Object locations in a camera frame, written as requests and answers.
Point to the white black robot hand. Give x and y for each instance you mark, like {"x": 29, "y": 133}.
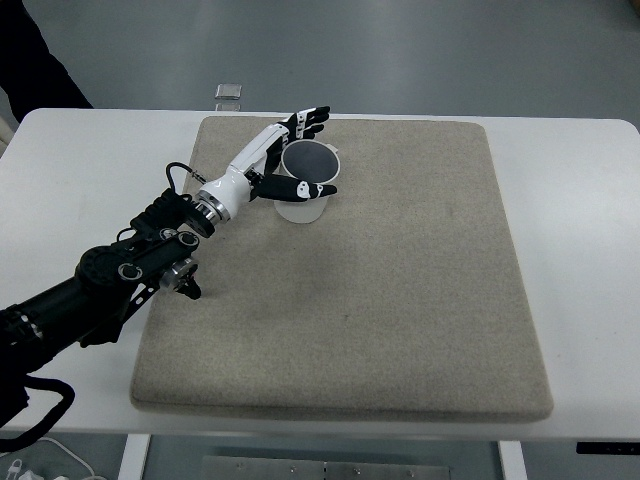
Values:
{"x": 251, "y": 174}

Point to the white ribbed cup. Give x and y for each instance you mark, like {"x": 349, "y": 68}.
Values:
{"x": 312, "y": 162}

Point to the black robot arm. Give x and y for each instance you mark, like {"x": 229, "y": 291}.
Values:
{"x": 109, "y": 285}

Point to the small clear floor plate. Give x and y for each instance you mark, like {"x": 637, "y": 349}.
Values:
{"x": 228, "y": 91}

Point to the beige felt mat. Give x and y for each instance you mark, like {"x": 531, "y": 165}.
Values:
{"x": 403, "y": 301}

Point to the black clothed person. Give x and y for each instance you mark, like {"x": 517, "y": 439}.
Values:
{"x": 31, "y": 76}

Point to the white table leg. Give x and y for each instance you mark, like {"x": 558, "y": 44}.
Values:
{"x": 134, "y": 457}

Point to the black table control panel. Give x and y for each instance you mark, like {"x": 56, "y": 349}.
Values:
{"x": 608, "y": 448}

